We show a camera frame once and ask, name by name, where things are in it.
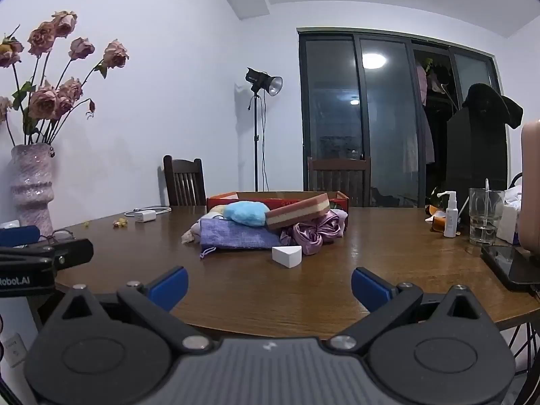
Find white spray bottle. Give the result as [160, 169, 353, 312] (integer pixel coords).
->
[438, 191, 460, 238]

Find eyeglasses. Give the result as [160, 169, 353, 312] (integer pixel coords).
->
[40, 228, 75, 244]

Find white wall socket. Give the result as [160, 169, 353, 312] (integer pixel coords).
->
[2, 333, 24, 368]

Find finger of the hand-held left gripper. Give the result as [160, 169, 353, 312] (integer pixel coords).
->
[0, 238, 94, 271]
[0, 225, 41, 247]

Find pink satin cloth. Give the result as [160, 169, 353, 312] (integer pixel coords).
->
[279, 211, 349, 256]

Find blue fluffy puff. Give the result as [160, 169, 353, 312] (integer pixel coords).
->
[223, 201, 271, 226]

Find purple burlap pouch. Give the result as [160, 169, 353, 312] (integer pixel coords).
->
[198, 218, 284, 261]

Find dark wooden chair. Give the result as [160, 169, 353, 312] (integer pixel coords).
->
[307, 156, 372, 208]
[163, 155, 207, 207]

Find pink laptop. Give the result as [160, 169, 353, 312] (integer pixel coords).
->
[520, 120, 540, 258]

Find black studio light on stand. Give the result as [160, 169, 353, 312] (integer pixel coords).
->
[245, 66, 284, 192]

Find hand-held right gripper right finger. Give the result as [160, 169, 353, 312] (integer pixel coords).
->
[327, 267, 482, 352]

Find white tissue pack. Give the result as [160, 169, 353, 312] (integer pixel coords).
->
[498, 188, 524, 243]

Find pink cream striped sponge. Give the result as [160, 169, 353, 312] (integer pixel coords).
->
[265, 193, 332, 232]

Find hanging pink garment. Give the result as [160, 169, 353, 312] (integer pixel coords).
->
[415, 61, 436, 165]

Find clear drinking glass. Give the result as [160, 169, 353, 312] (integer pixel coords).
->
[469, 188, 506, 245]

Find red cardboard box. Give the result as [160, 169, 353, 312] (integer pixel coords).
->
[207, 191, 350, 229]

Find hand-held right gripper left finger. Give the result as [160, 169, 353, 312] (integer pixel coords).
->
[62, 267, 212, 353]

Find white charger cable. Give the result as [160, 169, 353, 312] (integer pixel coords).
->
[124, 205, 172, 217]

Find orange wrapper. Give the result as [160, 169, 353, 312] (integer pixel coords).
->
[424, 205, 448, 233]

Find black framed sliding glass door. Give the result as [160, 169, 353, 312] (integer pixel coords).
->
[297, 27, 509, 208]

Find black garment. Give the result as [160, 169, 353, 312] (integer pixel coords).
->
[462, 83, 524, 129]

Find cream fluffy puff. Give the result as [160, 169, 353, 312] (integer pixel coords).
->
[181, 219, 212, 244]

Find white wedge sponge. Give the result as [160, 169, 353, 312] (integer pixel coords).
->
[271, 245, 303, 269]

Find black tablet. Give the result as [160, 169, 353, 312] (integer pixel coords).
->
[481, 245, 540, 292]

